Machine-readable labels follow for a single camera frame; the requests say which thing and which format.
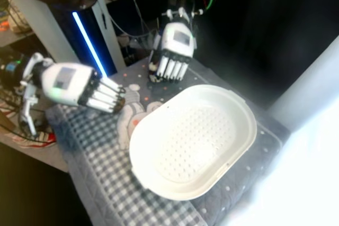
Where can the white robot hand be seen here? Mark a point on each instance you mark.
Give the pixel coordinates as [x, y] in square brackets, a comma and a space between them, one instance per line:
[177, 43]
[66, 77]

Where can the white perforated oval tray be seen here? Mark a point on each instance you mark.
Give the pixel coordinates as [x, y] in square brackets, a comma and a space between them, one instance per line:
[190, 136]

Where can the white post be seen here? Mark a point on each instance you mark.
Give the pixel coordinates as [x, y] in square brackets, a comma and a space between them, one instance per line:
[312, 77]

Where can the white tower with blue light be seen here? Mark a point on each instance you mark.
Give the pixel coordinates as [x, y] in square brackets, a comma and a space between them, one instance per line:
[34, 17]

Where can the grey checked bear quilt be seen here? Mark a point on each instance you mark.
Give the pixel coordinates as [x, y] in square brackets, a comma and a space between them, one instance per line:
[106, 170]

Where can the red and white cloth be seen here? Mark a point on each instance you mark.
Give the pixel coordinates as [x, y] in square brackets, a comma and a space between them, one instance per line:
[39, 141]

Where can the chocolate cake with white cream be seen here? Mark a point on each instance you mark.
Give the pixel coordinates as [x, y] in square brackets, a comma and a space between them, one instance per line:
[153, 71]

